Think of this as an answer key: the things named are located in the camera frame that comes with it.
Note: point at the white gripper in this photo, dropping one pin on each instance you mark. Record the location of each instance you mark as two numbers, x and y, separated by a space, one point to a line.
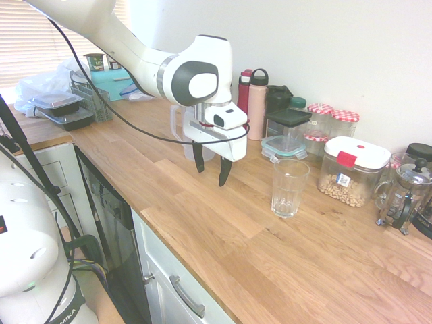
216 141

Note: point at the clear pitcher with blue lid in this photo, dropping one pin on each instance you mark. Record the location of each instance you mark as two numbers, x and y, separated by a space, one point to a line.
187 150

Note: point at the red water bottle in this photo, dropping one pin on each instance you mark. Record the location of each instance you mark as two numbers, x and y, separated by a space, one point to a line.
243 98

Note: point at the glass container with teal lid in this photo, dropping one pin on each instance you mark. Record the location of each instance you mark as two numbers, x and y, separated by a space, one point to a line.
270 145

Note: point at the pink bottle with black cap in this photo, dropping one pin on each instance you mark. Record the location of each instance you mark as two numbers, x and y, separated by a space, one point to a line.
256 111

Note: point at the clear drinking glass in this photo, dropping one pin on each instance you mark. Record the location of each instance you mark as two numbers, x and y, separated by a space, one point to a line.
290 199

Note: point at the square container with black lid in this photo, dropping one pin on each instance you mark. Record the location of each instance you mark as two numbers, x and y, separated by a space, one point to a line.
288 116

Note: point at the black shaker bottle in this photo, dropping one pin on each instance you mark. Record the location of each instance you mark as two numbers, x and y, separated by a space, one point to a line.
278 99

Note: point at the white drawer cabinet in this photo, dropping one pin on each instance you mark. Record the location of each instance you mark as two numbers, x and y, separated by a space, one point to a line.
158 243

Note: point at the clear zip bag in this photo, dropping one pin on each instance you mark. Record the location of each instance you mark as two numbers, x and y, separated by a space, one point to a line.
133 96

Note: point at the jar with green lid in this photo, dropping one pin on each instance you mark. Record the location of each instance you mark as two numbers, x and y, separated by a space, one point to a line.
298 102

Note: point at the small jar red checkered lid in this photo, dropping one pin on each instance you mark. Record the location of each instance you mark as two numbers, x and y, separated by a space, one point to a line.
315 136

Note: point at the black dishwasher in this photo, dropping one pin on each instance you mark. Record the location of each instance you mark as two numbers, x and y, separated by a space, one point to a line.
111 219

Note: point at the tall jar red checkered lid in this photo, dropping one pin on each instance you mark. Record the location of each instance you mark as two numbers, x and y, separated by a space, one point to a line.
320 108
345 116

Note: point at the grey cutlery basket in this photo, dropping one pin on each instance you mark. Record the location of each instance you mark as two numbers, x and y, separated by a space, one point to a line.
101 109

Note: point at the teal box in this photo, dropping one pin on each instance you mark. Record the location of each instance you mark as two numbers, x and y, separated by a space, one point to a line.
108 87

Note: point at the metal cabinet knob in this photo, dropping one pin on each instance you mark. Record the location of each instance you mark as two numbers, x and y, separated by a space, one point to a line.
148 278

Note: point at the brown yoghurt cup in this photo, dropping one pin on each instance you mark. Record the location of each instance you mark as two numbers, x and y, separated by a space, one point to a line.
113 65

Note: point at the cereal container with white lid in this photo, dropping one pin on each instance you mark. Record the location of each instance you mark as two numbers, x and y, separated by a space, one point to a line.
354 152

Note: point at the black takeout container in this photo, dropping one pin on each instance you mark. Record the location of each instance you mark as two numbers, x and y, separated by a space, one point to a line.
57 108
74 123

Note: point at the green clamp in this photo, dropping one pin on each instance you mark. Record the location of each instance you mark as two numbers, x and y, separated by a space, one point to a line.
84 241

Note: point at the green yoghurt cup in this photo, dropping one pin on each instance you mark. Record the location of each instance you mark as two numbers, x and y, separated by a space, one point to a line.
94 64

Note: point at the clear glass mug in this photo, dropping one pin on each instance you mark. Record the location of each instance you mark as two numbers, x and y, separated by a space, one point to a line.
396 162

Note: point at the white plastic bag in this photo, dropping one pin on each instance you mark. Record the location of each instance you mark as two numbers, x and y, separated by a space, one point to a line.
37 84

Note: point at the glass French press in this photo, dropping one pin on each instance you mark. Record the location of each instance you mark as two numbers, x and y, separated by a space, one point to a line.
413 175

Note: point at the jar with black lid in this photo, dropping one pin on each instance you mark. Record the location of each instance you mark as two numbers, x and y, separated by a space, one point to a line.
420 150

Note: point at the window blinds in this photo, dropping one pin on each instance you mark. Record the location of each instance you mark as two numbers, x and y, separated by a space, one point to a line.
27 40

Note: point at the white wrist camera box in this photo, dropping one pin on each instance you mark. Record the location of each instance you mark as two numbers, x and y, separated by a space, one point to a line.
229 116

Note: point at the black camera stand pole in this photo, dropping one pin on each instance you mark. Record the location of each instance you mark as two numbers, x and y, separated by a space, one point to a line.
30 152

